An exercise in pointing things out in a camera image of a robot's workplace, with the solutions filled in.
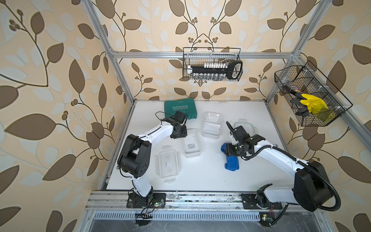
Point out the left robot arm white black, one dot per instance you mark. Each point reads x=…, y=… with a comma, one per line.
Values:
x=134, y=158

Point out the black handled pliers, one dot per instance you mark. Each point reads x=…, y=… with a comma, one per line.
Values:
x=301, y=109

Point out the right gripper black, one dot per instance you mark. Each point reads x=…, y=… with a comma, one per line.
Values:
x=228, y=150

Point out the black socket set holder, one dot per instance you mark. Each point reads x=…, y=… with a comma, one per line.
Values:
x=228, y=71

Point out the blue cleaning cloth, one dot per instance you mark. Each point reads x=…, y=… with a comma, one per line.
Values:
x=232, y=162

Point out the black wire basket back wall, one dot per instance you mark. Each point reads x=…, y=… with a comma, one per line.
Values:
x=201, y=55

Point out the green plastic tool case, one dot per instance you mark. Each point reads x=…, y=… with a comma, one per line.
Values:
x=187, y=106

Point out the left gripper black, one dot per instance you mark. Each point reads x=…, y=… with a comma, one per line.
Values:
x=184, y=133

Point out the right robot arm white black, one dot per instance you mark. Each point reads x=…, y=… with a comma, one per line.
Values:
x=311, y=188

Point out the black wire basket wall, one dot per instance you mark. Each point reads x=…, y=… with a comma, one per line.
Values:
x=201, y=55
x=308, y=79

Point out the black wire basket right wall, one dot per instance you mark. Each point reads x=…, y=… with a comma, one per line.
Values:
x=308, y=79

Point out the yellow rubber glove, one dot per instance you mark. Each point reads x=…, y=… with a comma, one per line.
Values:
x=313, y=104

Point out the clear lunch box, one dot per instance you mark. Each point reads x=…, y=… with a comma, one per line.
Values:
x=192, y=144
x=212, y=125

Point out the clear lunch box lid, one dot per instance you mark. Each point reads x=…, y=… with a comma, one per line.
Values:
x=248, y=127
x=168, y=165

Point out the aluminium front rail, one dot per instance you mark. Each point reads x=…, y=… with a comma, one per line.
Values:
x=180, y=200

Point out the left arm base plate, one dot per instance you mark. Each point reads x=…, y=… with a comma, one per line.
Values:
x=146, y=200

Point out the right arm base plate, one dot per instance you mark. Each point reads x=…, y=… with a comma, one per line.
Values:
x=258, y=202

